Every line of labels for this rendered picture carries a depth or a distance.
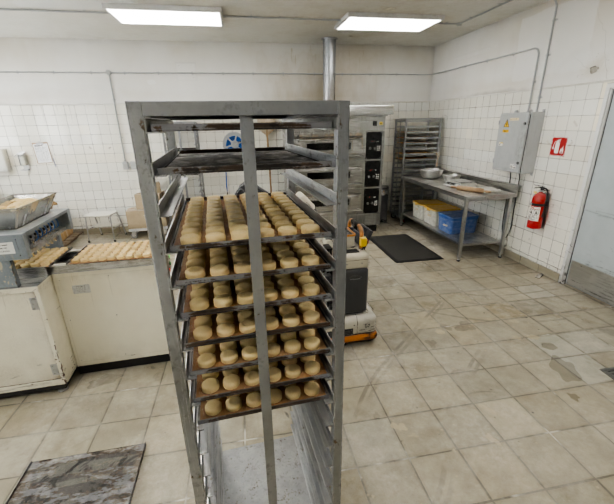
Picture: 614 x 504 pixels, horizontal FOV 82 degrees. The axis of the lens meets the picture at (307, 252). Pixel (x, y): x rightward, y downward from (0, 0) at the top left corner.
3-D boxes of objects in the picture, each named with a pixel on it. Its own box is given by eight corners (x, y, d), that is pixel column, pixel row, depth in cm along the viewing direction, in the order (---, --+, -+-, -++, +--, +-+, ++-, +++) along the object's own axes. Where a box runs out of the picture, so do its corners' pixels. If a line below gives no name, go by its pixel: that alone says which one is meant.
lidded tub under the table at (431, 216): (420, 220, 584) (422, 205, 575) (447, 218, 592) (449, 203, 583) (432, 226, 548) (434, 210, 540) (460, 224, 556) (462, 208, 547)
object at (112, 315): (78, 376, 267) (46, 266, 237) (93, 350, 299) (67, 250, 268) (176, 362, 282) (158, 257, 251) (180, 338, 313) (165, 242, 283)
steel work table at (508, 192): (397, 224, 646) (401, 170, 613) (434, 222, 658) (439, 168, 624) (457, 262, 470) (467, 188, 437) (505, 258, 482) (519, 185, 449)
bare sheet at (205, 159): (179, 154, 133) (179, 150, 132) (284, 150, 142) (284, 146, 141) (158, 175, 78) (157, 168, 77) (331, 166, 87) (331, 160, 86)
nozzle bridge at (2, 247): (-25, 292, 215) (-45, 238, 203) (33, 252, 281) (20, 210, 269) (37, 286, 221) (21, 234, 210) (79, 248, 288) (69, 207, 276)
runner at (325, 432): (286, 340, 175) (286, 335, 174) (292, 339, 175) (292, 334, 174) (325, 448, 116) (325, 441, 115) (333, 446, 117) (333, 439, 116)
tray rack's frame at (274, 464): (211, 469, 190) (158, 111, 129) (304, 447, 201) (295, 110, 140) (212, 622, 131) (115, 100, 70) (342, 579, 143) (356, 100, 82)
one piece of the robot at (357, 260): (347, 296, 347) (349, 213, 318) (368, 325, 297) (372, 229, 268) (314, 300, 341) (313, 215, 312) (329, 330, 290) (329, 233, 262)
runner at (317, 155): (279, 151, 144) (278, 143, 143) (285, 150, 145) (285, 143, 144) (326, 169, 86) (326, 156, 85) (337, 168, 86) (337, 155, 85)
